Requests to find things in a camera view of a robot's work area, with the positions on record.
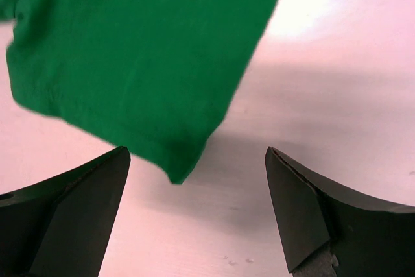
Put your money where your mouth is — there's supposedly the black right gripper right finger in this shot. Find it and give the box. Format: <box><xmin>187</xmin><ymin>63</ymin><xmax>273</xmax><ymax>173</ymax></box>
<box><xmin>265</xmin><ymin>147</ymin><xmax>414</xmax><ymax>276</ymax></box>

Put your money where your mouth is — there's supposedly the green polo shirt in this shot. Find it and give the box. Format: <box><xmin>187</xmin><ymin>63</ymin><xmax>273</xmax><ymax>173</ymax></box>
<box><xmin>1</xmin><ymin>0</ymin><xmax>278</xmax><ymax>184</ymax></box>

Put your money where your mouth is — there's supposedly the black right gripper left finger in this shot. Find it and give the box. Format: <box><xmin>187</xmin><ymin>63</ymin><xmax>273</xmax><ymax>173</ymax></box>
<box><xmin>1</xmin><ymin>147</ymin><xmax>130</xmax><ymax>277</ymax></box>

